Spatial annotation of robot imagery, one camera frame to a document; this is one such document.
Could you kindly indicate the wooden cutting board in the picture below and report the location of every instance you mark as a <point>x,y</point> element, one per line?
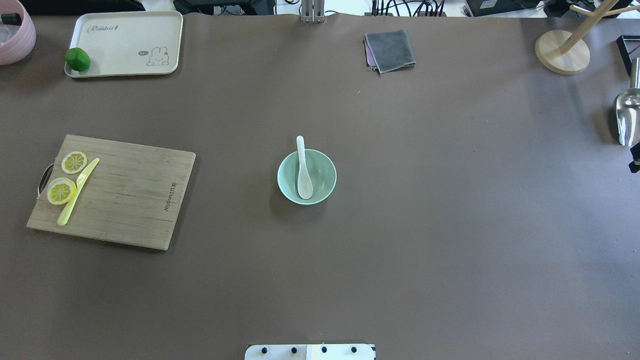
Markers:
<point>133,196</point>

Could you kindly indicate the wooden mug tree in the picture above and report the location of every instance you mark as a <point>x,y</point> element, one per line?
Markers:
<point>564,52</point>

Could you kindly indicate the grey folded cloth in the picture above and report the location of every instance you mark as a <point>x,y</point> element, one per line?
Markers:
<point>389,51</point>

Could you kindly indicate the light green bowl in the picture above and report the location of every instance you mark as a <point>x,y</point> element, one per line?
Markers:
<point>322,173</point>

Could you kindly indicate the green lime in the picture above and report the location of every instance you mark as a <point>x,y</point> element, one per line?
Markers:
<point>77,59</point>

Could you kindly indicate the lemon slice near handle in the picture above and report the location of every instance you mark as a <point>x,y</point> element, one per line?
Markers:
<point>60,191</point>

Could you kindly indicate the metal ice scoop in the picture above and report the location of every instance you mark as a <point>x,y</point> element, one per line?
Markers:
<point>627,109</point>

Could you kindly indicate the beige rabbit tray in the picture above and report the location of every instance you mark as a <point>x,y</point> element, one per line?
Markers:
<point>131,43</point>

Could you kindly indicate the black glass tray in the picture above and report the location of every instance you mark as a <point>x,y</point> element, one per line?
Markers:
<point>627,44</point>

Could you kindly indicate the yellow plastic knife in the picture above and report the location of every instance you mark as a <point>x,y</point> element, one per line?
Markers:
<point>81,180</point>

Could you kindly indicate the lemon slice far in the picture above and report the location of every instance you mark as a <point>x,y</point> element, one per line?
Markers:
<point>74,162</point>

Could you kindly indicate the pink bowl with ice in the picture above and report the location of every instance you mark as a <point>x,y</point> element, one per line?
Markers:
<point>17,43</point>

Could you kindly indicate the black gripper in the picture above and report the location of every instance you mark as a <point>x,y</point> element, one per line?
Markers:
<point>635,163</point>

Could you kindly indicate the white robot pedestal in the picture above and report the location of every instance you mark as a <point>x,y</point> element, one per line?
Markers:
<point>322,351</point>

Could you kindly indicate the aluminium frame post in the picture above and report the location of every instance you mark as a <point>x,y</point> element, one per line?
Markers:
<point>312,11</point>

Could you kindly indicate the metal muddler black tip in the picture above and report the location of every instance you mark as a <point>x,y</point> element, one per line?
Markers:
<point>11,19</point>

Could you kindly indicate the white ceramic spoon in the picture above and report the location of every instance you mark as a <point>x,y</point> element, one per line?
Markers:
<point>304,183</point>

